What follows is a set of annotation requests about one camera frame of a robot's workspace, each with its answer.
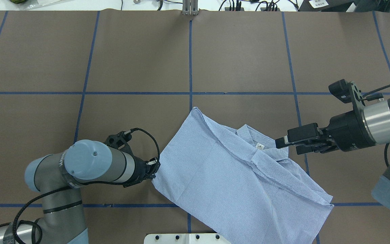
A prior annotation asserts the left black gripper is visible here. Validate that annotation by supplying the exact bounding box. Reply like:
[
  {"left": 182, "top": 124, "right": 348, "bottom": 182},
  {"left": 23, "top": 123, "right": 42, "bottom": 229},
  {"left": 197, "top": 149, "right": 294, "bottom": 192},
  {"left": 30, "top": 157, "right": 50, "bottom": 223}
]
[{"left": 132, "top": 158, "right": 160, "bottom": 184}]

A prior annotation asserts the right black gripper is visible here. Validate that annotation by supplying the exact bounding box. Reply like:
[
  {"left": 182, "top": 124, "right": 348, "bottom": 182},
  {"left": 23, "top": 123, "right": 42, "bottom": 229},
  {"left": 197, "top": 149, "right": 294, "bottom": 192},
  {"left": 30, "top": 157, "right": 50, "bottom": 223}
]
[{"left": 275, "top": 111, "right": 375, "bottom": 155}]

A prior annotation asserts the light blue striped shirt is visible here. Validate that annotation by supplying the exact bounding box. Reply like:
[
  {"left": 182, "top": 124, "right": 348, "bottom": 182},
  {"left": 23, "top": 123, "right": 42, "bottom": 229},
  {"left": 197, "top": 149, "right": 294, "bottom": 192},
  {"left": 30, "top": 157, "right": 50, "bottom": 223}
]
[{"left": 153, "top": 107, "right": 334, "bottom": 244}]

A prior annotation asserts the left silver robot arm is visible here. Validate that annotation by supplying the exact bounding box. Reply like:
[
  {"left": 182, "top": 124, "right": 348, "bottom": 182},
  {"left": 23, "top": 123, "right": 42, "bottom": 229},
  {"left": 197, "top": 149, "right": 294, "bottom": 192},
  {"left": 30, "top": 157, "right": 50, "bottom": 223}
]
[{"left": 0, "top": 139, "right": 160, "bottom": 244}]

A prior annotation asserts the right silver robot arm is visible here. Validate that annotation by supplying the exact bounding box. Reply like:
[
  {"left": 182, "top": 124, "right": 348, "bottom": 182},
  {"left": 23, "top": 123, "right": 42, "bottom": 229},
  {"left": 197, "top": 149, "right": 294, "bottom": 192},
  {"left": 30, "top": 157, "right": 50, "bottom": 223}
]
[{"left": 275, "top": 92, "right": 390, "bottom": 210}]

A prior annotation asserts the black machine with label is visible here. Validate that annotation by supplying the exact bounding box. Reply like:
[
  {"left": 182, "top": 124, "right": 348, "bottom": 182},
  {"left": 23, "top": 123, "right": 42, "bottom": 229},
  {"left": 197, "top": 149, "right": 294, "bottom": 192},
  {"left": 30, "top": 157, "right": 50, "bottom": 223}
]
[{"left": 298, "top": 0, "right": 390, "bottom": 13}]

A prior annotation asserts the clear plastic bag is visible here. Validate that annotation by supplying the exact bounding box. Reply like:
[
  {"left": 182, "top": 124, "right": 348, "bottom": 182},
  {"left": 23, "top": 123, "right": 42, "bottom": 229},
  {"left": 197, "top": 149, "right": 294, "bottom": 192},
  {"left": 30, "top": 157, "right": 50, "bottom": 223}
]
[{"left": 24, "top": 0, "right": 63, "bottom": 10}]

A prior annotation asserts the green cloth bundle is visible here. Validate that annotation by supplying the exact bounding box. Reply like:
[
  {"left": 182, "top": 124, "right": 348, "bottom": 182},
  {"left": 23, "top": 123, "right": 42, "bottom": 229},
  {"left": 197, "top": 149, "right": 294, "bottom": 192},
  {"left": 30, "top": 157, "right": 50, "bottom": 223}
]
[{"left": 9, "top": 0, "right": 28, "bottom": 4}]

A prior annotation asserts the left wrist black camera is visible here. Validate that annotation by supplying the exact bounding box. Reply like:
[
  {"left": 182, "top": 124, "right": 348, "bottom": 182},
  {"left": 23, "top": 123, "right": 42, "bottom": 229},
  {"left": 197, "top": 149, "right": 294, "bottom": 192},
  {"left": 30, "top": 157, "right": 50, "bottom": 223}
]
[{"left": 104, "top": 131, "right": 132, "bottom": 152}]

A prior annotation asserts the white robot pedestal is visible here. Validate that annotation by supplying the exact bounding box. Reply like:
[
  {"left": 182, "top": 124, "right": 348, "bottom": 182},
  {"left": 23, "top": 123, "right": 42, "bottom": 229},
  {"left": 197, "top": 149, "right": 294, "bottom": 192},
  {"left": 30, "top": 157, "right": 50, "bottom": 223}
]
[{"left": 144, "top": 233, "right": 231, "bottom": 244}]

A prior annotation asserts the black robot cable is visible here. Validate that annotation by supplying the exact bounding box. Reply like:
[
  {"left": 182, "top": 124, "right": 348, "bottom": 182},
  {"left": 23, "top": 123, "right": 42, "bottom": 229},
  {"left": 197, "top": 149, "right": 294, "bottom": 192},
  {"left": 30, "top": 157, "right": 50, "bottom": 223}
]
[{"left": 361, "top": 79, "right": 390, "bottom": 100}]

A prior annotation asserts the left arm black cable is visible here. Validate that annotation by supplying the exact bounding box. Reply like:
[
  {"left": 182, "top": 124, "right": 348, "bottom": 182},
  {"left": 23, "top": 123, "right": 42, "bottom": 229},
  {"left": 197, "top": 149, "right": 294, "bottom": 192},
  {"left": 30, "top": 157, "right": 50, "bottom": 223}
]
[{"left": 4, "top": 128, "right": 161, "bottom": 244}]

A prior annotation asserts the aluminium frame post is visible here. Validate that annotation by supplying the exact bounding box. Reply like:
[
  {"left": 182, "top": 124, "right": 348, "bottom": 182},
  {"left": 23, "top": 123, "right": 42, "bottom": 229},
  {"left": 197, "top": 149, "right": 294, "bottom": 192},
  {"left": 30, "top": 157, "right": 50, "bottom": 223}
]
[{"left": 182, "top": 0, "right": 199, "bottom": 16}]

